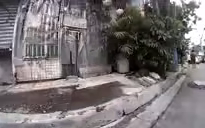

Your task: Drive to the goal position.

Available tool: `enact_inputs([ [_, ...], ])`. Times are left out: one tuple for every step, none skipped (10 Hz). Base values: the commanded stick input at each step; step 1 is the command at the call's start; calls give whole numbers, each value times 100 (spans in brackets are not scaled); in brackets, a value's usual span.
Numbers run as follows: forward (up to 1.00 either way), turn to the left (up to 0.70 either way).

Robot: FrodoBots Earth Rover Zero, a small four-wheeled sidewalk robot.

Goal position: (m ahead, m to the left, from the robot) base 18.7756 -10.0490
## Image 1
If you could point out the white pot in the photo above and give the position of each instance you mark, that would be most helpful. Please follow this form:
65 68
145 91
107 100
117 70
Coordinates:
122 63

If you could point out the pile of stones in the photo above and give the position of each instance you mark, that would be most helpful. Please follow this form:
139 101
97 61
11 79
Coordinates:
150 78

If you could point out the green bushes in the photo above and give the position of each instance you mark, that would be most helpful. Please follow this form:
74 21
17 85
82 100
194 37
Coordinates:
146 36

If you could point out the building with metal gate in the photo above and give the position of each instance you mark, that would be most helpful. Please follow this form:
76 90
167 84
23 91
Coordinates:
40 40

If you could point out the concrete kerb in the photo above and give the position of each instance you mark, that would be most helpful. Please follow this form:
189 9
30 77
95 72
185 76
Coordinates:
156 106

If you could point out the person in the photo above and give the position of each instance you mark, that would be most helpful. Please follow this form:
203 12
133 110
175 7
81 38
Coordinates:
193 58

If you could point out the grey asphalt road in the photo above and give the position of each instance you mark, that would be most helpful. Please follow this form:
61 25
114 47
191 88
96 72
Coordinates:
190 110

